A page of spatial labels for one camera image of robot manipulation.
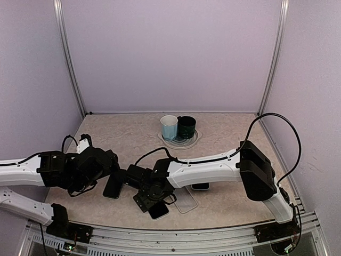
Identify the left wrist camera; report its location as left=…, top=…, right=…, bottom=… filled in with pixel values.
left=77, top=134, right=92, bottom=154

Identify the dark green mug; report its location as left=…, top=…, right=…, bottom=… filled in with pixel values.
left=177, top=116, right=197, bottom=139

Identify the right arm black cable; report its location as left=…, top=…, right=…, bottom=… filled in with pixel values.
left=134, top=112, right=303, bottom=187

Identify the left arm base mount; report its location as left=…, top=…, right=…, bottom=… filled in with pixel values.
left=46, top=223, right=93, bottom=244

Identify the aluminium corner post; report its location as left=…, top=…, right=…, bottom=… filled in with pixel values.
left=53, top=0, right=87, bottom=118
left=257, top=0, right=289, bottom=115

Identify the black phone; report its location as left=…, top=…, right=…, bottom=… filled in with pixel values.
left=148, top=202, right=169, bottom=220
left=102, top=170, right=125, bottom=199

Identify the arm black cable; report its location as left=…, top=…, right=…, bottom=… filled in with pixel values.
left=134, top=112, right=303, bottom=187
left=0, top=134, right=80, bottom=167

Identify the right aluminium corner post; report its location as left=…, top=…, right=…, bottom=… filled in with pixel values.
left=257, top=0, right=289, bottom=115

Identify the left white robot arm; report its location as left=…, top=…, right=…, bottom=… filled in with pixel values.
left=1, top=147, right=119, bottom=237

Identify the aluminium front rail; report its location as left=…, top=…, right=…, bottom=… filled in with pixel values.
left=18, top=211, right=330, bottom=255

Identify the light blue white mug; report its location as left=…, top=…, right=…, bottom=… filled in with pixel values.
left=160, top=115, right=178, bottom=141

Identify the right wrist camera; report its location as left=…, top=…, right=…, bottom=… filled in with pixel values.
left=124, top=164, right=152, bottom=189

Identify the clear round plate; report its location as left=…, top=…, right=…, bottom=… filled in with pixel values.
left=158, top=130, right=202, bottom=150

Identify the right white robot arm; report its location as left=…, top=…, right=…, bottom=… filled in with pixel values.
left=129, top=140, right=294, bottom=237

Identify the clear phone case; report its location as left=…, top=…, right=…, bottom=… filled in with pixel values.
left=174, top=187, right=198, bottom=214

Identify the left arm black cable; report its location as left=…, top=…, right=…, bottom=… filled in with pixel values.
left=0, top=134, right=80, bottom=167

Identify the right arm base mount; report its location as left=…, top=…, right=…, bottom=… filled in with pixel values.
left=254, top=219, right=300, bottom=243

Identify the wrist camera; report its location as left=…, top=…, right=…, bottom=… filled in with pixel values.
left=124, top=164, right=152, bottom=189
left=77, top=134, right=92, bottom=154

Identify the left aluminium corner post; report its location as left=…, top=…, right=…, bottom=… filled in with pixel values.
left=53, top=0, right=87, bottom=118

